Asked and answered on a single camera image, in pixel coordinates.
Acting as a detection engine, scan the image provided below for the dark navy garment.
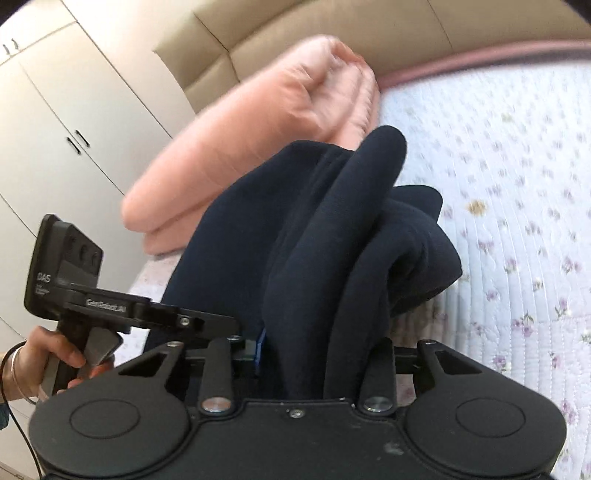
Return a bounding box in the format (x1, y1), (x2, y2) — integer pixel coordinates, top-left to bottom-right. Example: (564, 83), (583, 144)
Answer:
(162, 126), (462, 400)

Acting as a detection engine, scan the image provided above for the person's left hand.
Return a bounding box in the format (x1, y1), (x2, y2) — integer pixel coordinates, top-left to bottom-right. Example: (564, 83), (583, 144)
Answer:
(1, 326), (86, 403)

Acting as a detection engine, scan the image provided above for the folded peach pink quilt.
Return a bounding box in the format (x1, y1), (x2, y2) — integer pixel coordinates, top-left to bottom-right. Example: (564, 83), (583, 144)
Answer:
(121, 36), (380, 255)

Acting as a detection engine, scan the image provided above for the beige padded headboard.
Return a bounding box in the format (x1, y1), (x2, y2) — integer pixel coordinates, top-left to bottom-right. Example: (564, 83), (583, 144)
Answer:
(154, 1), (590, 103)

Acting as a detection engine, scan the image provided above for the white floral quilted bedspread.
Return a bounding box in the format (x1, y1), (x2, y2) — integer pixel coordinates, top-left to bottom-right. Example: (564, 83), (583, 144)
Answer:
(112, 62), (591, 480)

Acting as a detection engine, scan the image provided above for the black cable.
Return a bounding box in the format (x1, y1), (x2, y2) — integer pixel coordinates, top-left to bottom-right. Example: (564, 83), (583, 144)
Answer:
(0, 340), (43, 480)

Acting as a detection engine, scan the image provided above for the silver bracelet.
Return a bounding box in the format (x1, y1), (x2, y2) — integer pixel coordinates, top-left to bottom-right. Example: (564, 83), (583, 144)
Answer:
(8, 345), (40, 405)

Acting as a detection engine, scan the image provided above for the white wardrobe with handles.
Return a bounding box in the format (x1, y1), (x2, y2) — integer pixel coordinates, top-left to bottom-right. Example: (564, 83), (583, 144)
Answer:
(0, 0), (198, 480)

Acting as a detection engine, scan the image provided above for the pink bed frame edge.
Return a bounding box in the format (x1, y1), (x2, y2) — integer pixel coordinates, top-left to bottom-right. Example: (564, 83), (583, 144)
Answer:
(378, 40), (590, 89)

